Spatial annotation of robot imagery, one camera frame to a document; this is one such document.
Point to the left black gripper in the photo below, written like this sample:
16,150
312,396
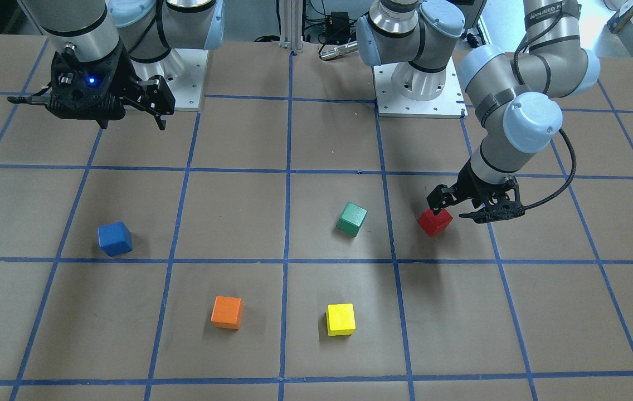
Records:
471,179

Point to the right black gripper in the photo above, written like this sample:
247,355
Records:
121,78

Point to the red wooden block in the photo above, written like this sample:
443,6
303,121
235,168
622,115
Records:
433,223

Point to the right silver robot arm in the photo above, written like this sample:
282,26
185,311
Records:
149,30

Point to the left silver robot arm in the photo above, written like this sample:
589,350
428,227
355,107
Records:
514,96

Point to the green wooden block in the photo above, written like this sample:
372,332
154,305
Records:
351,219

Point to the blue wooden block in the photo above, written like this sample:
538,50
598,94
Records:
115,239

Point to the yellow wooden block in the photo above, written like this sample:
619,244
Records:
341,319

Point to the orange wooden block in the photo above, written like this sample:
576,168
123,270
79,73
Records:
227,312

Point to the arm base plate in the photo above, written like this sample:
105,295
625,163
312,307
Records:
405,92
185,72

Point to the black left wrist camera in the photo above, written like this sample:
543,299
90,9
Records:
496,206

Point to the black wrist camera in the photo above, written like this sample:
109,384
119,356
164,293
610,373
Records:
79,90
496,206

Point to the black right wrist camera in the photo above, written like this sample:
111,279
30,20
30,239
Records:
79,90

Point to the aluminium frame post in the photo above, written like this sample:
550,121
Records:
291,22

